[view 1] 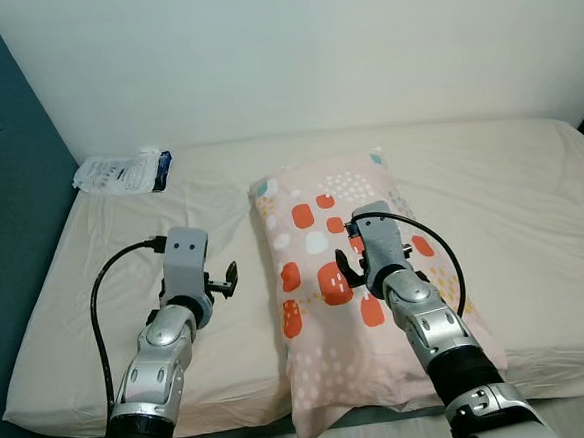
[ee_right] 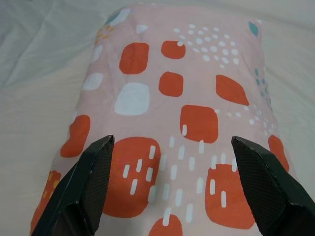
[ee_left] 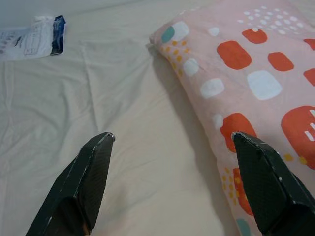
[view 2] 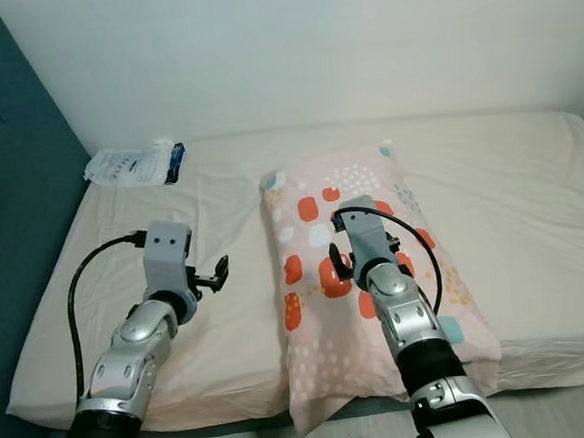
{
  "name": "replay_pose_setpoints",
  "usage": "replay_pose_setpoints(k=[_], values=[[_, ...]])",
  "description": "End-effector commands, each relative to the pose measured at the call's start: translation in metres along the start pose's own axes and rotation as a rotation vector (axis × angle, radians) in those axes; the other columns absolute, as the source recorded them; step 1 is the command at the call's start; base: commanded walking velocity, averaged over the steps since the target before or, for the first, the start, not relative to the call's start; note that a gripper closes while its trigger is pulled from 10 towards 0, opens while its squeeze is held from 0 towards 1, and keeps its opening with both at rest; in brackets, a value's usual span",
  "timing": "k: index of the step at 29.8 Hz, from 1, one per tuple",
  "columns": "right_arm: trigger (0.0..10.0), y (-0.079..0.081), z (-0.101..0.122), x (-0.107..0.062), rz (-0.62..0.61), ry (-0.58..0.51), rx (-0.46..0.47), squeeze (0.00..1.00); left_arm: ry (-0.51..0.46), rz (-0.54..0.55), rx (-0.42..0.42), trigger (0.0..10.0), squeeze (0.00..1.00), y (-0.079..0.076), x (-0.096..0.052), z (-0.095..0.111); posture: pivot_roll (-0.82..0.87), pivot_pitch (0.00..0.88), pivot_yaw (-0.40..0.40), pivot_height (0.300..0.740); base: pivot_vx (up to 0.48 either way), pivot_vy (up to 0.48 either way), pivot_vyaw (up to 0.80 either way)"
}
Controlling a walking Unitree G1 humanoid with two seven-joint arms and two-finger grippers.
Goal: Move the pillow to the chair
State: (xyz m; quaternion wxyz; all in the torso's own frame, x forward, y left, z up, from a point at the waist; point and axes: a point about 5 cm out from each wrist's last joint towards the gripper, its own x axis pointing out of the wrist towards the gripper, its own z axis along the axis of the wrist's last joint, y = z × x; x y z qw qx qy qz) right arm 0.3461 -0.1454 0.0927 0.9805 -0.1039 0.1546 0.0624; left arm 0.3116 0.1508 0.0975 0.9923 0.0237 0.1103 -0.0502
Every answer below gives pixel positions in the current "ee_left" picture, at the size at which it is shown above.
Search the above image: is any bed with cream sheet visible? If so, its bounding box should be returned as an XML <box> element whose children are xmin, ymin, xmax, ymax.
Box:
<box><xmin>0</xmin><ymin>0</ymin><xmax>241</xmax><ymax>236</ymax></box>

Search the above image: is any pink pillow with colourful patches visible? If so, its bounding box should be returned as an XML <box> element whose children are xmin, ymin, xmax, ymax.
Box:
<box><xmin>149</xmin><ymin>0</ymin><xmax>315</xmax><ymax>236</ymax></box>

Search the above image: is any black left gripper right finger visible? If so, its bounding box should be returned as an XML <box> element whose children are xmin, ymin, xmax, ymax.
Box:
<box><xmin>232</xmin><ymin>131</ymin><xmax>315</xmax><ymax>236</ymax></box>

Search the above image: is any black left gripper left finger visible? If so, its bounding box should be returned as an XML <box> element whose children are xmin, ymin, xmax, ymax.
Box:
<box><xmin>25</xmin><ymin>131</ymin><xmax>116</xmax><ymax>236</ymax></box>

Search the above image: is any white and blue plastic bag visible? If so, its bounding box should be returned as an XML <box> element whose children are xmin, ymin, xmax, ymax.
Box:
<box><xmin>0</xmin><ymin>15</ymin><xmax>67</xmax><ymax>61</ymax></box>

